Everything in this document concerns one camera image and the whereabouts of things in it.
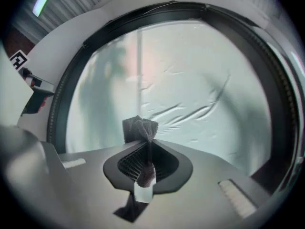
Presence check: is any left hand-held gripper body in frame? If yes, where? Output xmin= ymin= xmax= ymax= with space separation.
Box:
xmin=9 ymin=49 xmax=56 ymax=116

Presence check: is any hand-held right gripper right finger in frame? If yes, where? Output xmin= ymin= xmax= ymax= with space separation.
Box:
xmin=142 ymin=139 xmax=272 ymax=229

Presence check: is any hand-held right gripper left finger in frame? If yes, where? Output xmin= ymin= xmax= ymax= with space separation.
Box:
xmin=41 ymin=140 xmax=150 ymax=229

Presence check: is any grey cloth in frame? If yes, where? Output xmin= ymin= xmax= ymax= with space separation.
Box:
xmin=113 ymin=115 xmax=159 ymax=224

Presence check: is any frosted window glass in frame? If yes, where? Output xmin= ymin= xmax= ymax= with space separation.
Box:
xmin=65 ymin=20 xmax=274 ymax=176

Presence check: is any black-framed glass window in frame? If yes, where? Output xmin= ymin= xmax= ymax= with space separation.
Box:
xmin=46 ymin=1 xmax=305 ymax=198

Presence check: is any white light strip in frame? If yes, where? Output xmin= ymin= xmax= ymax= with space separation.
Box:
xmin=32 ymin=0 xmax=56 ymax=18

